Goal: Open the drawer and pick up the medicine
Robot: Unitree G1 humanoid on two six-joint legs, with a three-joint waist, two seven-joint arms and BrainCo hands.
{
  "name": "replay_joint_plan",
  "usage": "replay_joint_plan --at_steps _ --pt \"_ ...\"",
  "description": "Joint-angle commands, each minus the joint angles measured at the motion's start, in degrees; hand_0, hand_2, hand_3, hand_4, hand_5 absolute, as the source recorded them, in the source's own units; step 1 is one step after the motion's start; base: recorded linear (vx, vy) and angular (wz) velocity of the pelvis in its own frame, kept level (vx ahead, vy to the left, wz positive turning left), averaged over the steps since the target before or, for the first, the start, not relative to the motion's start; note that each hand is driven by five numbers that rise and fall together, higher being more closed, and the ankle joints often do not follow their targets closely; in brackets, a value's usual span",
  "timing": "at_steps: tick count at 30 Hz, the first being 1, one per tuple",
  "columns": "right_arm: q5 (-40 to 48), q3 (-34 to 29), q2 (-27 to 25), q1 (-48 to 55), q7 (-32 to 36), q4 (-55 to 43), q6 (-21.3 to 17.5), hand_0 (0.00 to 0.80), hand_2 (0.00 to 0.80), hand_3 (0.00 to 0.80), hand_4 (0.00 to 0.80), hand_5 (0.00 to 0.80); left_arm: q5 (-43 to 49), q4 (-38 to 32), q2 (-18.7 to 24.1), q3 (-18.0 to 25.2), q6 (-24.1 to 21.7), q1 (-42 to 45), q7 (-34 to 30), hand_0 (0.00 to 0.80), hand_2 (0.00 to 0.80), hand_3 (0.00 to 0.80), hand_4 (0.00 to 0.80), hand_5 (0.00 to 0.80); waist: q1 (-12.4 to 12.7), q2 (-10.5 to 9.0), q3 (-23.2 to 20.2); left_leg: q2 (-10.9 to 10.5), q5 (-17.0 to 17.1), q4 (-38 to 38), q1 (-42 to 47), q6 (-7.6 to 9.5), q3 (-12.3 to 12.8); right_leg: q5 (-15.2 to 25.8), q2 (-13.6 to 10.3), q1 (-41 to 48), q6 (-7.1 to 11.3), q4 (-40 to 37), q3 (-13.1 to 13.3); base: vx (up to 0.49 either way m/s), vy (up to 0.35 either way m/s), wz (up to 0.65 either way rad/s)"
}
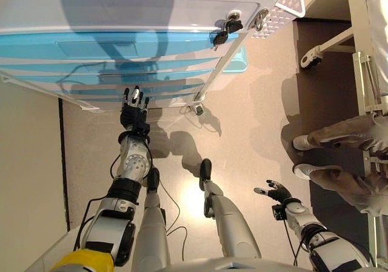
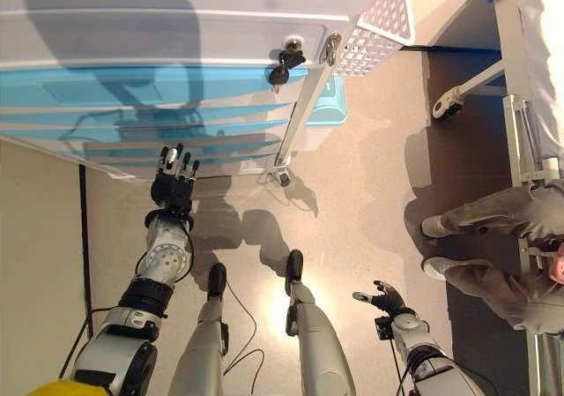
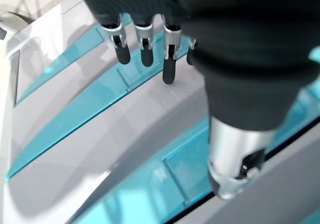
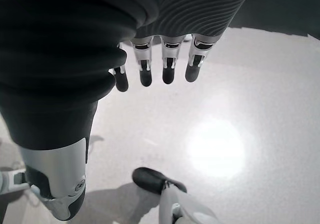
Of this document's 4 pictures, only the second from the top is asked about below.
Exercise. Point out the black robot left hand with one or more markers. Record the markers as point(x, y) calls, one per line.
point(174, 191)

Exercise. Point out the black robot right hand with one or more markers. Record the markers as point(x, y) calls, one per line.
point(390, 301)

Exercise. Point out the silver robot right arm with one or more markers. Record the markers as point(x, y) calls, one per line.
point(410, 325)

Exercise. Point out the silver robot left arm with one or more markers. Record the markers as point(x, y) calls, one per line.
point(165, 259)

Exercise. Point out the yellow shoulder cover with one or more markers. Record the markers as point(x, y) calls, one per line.
point(70, 389)

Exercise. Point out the white sneaker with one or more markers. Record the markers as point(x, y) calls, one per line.
point(435, 267)
point(434, 227)

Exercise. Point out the silver robot right leg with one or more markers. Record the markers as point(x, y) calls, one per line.
point(321, 352)

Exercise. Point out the cart caster wheel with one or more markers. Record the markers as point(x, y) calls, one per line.
point(282, 179)

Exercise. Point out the person in grey-brown clothes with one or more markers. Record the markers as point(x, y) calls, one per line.
point(498, 281)

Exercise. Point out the black key bunch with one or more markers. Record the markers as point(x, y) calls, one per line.
point(282, 72)

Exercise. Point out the white and blue medical cart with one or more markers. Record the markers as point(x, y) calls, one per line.
point(132, 30)

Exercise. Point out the light blue lidded waste bin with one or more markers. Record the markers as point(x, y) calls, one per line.
point(328, 109)

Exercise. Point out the silver cart latch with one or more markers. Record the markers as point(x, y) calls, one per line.
point(330, 47)

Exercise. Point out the white lattice side basket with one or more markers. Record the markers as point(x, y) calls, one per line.
point(388, 8)

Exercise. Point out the white bed sheet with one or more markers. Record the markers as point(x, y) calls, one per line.
point(542, 39)

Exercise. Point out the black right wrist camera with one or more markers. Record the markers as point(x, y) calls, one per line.
point(383, 327)

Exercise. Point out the white hospital bed frame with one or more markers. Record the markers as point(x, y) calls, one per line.
point(511, 61)

